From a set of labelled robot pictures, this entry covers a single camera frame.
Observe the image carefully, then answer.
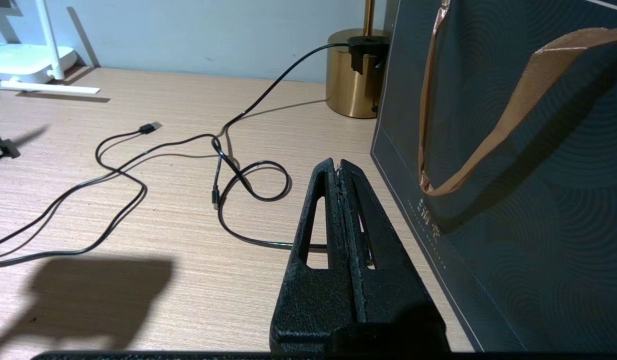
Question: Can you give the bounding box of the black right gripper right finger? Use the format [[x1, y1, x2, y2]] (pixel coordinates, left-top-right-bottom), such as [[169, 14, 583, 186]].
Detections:
[[337, 159, 452, 353]]

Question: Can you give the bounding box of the white router with antennas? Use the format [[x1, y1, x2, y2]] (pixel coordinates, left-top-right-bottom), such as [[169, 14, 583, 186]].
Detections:
[[0, 0, 100, 96]]

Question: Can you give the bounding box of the black box with bag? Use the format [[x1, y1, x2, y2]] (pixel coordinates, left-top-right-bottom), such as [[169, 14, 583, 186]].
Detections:
[[371, 0, 617, 353]]

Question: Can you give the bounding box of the brass desk lamp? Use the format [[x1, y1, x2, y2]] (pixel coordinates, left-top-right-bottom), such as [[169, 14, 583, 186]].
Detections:
[[326, 0, 392, 119]]

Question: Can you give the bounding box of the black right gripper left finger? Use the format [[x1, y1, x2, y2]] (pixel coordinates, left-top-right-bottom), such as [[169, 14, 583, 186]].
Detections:
[[270, 158, 364, 353]]

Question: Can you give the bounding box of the black lamp power cord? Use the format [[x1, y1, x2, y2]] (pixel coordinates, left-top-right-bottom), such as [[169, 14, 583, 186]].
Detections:
[[212, 35, 391, 251]]

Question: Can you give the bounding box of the black USB charging cable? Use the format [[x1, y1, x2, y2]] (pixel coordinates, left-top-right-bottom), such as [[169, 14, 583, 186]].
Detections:
[[0, 121, 224, 268]]

